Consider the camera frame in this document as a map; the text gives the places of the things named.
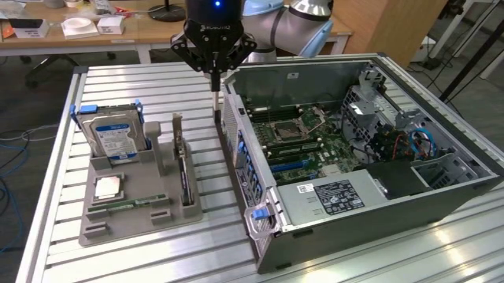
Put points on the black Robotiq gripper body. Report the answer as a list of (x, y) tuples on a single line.
[(214, 17)]

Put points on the Nvidia graphics card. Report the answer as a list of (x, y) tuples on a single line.
[(183, 165)]

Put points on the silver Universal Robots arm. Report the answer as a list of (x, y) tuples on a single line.
[(267, 26)]

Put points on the black round lamp base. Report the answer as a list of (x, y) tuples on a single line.
[(167, 13)]

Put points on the small white box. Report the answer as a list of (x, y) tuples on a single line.
[(111, 26)]

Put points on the metal socket cover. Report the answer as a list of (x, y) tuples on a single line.
[(321, 113)]

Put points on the CPU socket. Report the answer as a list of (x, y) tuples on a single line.
[(287, 130)]

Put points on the beige tape roll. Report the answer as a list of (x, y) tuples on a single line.
[(73, 3)]

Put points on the hard disk with blue carrier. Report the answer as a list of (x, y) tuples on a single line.
[(113, 138)]

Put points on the wooden desk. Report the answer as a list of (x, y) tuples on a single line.
[(51, 42)]

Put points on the black office chair base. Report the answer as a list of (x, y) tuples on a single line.
[(47, 66)]

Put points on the grey metal disk bay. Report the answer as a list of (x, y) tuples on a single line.
[(362, 109)]

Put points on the grey cup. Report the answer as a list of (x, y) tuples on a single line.
[(53, 3)]

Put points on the wooden cabinet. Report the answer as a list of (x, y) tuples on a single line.
[(393, 26)]

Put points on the white box with black top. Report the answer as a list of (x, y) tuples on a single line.
[(29, 28)]

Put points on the blue expansion slot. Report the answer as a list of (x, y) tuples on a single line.
[(289, 166)]

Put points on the green motherboard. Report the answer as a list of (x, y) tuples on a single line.
[(330, 153)]

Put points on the grey plastic parts rack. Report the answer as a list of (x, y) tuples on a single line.
[(133, 177)]

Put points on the silver chipset heatsink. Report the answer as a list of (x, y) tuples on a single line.
[(331, 170)]

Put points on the silver CPU chip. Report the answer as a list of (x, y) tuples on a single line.
[(107, 187)]

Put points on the green RAM stick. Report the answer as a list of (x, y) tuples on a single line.
[(125, 203)]

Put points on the grey power supply unit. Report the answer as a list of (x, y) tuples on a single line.
[(306, 206)]

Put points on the blue case latch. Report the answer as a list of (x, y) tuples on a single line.
[(258, 213)]

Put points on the black stand pole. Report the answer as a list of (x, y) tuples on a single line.
[(472, 63)]

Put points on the open dark grey PC case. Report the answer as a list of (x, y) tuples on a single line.
[(354, 224)]

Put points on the perforated metal disk bay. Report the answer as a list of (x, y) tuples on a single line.
[(452, 168)]

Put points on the white table frame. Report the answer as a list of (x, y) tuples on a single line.
[(446, 29)]

